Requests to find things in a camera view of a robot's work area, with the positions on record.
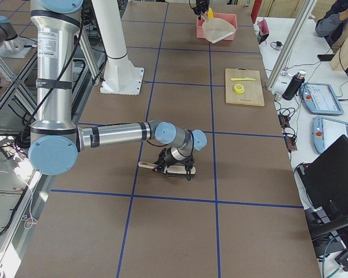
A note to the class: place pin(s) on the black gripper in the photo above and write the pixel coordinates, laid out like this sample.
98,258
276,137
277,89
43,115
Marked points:
200,6
167,157

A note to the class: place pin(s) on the beige hand brush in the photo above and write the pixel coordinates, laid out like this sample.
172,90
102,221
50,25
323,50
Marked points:
170,171

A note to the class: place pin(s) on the yellow toy corn cob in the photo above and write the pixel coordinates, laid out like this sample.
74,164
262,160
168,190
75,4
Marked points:
210,13

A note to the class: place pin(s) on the beige plastic dustpan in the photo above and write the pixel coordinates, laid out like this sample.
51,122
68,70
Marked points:
217,29

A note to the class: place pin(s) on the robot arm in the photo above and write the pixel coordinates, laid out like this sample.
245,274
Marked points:
55,139

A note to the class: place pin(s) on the pink plastic bin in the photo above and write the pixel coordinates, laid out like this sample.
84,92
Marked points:
220,26

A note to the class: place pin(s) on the yellow plastic knife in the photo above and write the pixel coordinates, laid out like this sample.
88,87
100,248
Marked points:
243,79

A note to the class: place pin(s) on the yellow toy lemon slices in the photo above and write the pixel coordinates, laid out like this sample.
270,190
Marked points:
239,88

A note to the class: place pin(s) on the bamboo cutting board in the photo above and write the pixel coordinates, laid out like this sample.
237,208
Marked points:
253,94

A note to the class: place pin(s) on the black water bottle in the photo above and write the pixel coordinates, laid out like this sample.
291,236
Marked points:
294,85

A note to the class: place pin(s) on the black smartphone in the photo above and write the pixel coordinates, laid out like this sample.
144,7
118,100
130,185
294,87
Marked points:
325,57

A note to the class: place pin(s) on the seated person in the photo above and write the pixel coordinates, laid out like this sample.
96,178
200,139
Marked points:
331,26

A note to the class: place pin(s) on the black power strip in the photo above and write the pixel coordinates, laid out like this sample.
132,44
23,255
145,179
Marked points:
288,133

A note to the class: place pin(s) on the upper teach pendant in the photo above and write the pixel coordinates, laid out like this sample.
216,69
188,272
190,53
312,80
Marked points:
320,99

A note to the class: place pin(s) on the teach pendant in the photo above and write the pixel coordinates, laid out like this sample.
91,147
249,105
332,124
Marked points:
326,131
320,99

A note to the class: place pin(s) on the lower teach pendant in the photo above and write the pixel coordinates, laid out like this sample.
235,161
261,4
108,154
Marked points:
326,131

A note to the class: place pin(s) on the black laptop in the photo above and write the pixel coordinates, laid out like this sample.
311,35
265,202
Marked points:
326,179

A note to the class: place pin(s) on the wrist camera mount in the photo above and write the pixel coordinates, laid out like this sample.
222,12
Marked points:
189,168

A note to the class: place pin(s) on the white camera mast base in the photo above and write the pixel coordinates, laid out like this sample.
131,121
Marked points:
120,75

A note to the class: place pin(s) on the aluminium frame post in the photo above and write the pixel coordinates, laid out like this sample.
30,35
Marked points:
285,55

